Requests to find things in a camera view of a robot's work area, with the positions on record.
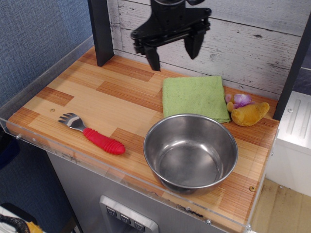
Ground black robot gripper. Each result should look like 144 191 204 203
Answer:
131 0 211 71

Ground green towel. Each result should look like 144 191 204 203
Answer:
162 76 231 123

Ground yellow plush toy with flower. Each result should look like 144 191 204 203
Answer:
225 94 270 127

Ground stainless steel bowl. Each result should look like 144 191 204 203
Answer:
143 114 238 195

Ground white ribbed box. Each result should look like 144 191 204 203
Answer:
266 91 311 196

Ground grey cabinet with button panel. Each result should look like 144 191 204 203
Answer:
48 153 220 233

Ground clear acrylic table guard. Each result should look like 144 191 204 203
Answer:
0 37 278 233

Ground yellow object at bottom left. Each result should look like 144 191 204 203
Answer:
26 222 43 233

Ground dark left vertical post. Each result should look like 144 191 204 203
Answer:
87 0 114 67

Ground dark vertical post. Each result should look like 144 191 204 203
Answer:
87 0 114 67
273 14 311 121

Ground dark right vertical post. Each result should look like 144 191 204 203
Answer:
273 14 311 121

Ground red handled metal spork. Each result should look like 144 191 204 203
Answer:
58 113 126 155

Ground black braided cable bottom left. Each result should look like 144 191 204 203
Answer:
0 214 27 233

